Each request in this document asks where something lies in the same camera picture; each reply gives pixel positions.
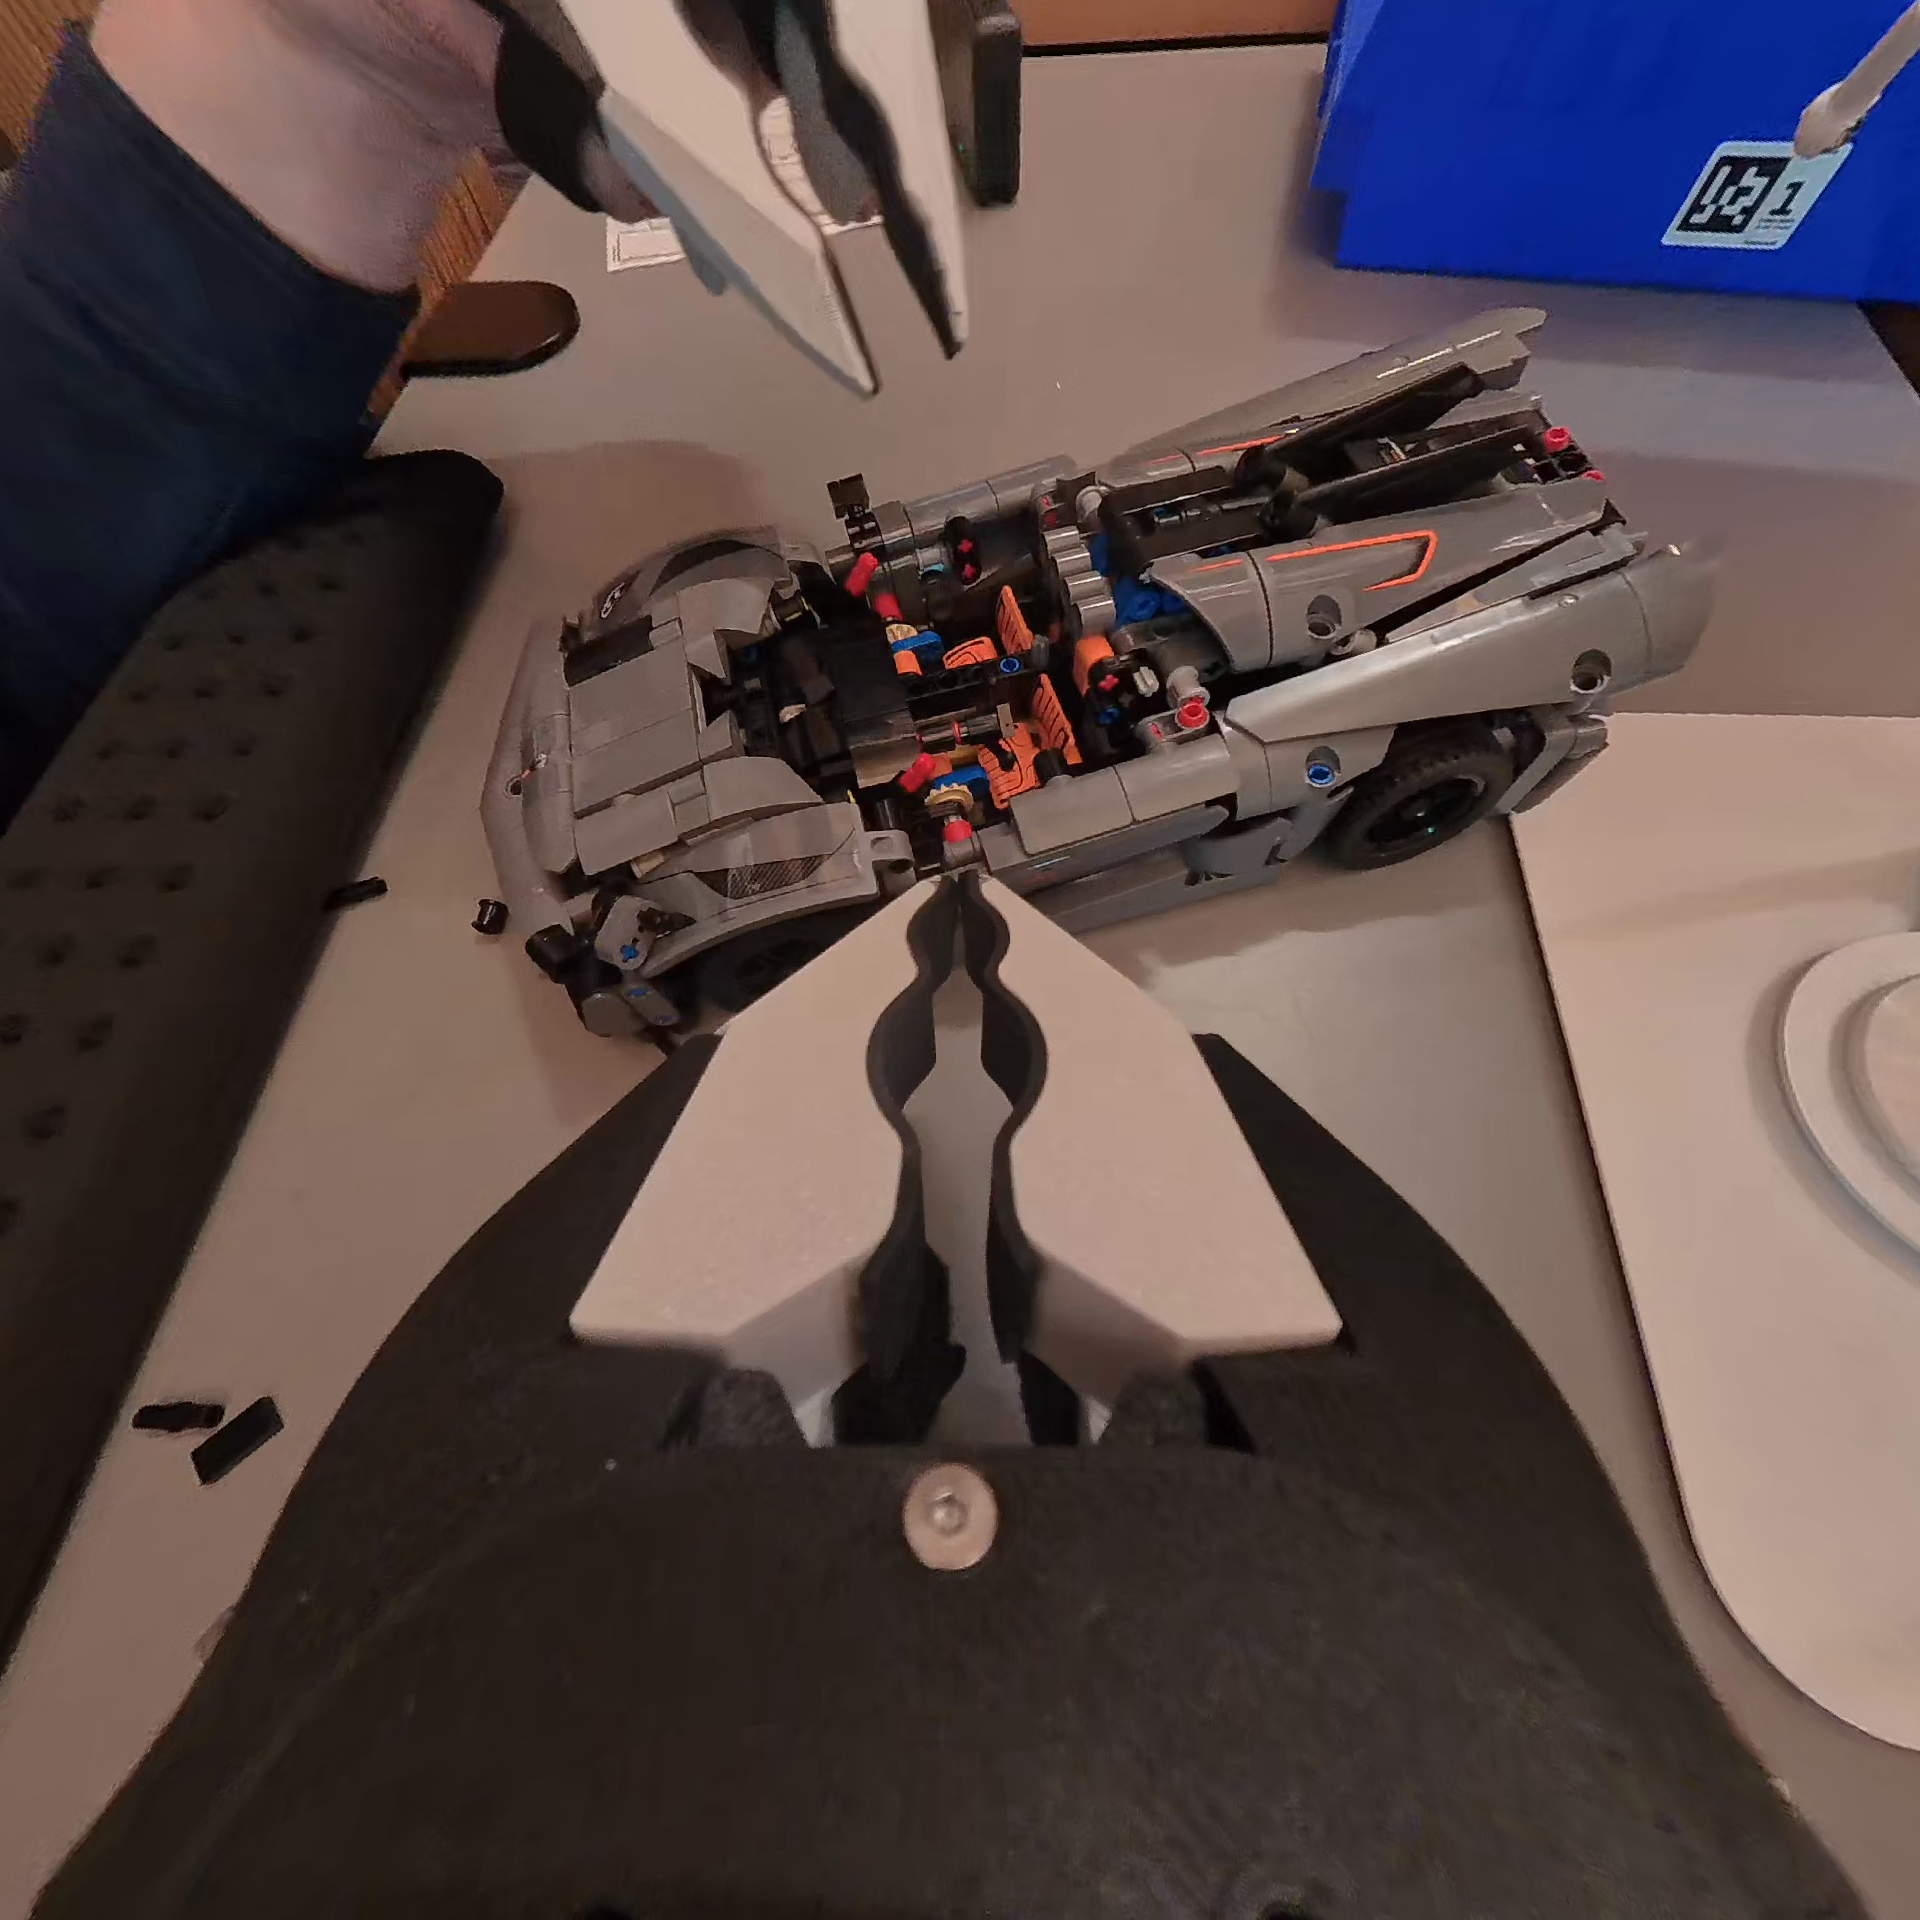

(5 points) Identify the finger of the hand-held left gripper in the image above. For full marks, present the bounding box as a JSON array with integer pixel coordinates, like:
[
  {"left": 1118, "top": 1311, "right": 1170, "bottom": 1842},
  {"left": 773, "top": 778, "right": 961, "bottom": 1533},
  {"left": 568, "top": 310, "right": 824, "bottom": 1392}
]
[
  {"left": 775, "top": 0, "right": 977, "bottom": 362},
  {"left": 551, "top": 0, "right": 881, "bottom": 398}
]

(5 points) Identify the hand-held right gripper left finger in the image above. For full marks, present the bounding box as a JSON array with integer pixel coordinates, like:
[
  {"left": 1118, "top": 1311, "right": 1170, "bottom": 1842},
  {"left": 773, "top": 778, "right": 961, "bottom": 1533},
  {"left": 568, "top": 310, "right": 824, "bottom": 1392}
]
[{"left": 569, "top": 877, "right": 961, "bottom": 1421}]

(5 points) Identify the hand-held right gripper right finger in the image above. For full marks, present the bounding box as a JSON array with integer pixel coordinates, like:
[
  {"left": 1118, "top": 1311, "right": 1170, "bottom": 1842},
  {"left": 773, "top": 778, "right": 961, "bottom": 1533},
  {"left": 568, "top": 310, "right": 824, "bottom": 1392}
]
[{"left": 959, "top": 874, "right": 1344, "bottom": 1421}]

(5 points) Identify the grey orange lego car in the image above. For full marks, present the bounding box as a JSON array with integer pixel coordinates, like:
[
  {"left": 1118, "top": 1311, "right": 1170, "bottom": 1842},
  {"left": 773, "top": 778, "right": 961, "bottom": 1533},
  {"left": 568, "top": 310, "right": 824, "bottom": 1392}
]
[{"left": 480, "top": 307, "right": 1720, "bottom": 1044}]

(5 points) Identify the person's left forearm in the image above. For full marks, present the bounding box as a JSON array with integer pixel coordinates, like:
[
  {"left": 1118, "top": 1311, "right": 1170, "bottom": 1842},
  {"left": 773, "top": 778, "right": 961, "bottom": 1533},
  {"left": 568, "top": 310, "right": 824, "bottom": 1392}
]
[{"left": 0, "top": 30, "right": 425, "bottom": 783}]

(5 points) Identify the lego sticker sheet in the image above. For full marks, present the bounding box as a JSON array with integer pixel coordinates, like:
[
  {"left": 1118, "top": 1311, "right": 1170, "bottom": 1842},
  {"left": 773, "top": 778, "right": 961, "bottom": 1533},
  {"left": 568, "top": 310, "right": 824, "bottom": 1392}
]
[{"left": 605, "top": 134, "right": 888, "bottom": 277}]

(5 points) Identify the black lego tile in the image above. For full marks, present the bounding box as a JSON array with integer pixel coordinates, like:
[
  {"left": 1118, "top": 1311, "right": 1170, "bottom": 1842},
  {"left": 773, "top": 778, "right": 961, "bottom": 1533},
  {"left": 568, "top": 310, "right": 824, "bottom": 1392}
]
[{"left": 190, "top": 1399, "right": 288, "bottom": 1488}]

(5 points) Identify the person's left hand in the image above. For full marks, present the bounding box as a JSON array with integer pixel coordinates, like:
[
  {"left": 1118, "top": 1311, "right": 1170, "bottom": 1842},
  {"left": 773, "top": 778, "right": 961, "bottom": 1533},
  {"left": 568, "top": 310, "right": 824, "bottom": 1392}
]
[{"left": 89, "top": 0, "right": 522, "bottom": 291}]

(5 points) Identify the black power bank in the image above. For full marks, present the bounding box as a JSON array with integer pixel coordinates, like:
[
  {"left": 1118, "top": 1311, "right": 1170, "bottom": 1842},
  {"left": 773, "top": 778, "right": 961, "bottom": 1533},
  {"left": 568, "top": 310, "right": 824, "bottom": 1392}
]
[{"left": 936, "top": 0, "right": 1025, "bottom": 208}]

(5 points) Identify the white book stand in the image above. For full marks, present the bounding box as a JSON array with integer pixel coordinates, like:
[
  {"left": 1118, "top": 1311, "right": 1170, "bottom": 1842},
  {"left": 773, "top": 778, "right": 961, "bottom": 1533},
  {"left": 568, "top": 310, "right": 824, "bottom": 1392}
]
[{"left": 1506, "top": 0, "right": 1920, "bottom": 1751}]

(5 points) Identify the blue storage bin white tag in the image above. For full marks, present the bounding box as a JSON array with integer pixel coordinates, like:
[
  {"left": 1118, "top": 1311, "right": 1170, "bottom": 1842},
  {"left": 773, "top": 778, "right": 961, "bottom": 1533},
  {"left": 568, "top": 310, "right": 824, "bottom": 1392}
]
[{"left": 1308, "top": 0, "right": 1920, "bottom": 303}]

